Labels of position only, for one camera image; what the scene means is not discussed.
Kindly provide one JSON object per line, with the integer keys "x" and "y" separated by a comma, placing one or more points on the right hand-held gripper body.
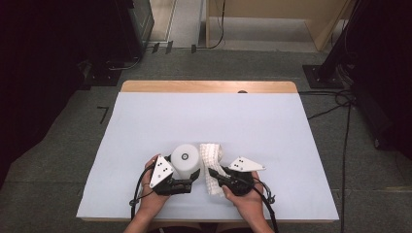
{"x": 244, "y": 165}

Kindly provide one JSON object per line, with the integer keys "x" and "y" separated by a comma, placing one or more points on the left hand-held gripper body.
{"x": 162, "y": 173}

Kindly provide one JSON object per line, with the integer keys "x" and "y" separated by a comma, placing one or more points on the white knitted cloth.
{"x": 210, "y": 155}

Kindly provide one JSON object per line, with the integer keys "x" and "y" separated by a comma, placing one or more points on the person's left hand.
{"x": 150, "y": 202}

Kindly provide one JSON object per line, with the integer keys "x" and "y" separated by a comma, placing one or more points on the person's right hand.
{"x": 247, "y": 205}

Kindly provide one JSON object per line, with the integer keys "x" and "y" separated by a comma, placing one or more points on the white table mat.
{"x": 259, "y": 129}

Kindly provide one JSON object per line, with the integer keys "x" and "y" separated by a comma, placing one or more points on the wooden table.
{"x": 207, "y": 86}

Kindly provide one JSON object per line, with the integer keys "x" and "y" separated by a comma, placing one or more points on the black metal stand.
{"x": 327, "y": 76}

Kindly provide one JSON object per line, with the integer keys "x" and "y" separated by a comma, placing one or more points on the black cabinet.
{"x": 136, "y": 26}

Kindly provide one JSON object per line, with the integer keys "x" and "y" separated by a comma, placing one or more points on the black equipment cart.
{"x": 372, "y": 113}

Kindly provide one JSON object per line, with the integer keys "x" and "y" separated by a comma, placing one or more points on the light wooden furniture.
{"x": 278, "y": 8}

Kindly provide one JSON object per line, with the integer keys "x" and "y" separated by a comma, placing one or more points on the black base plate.
{"x": 103, "y": 76}

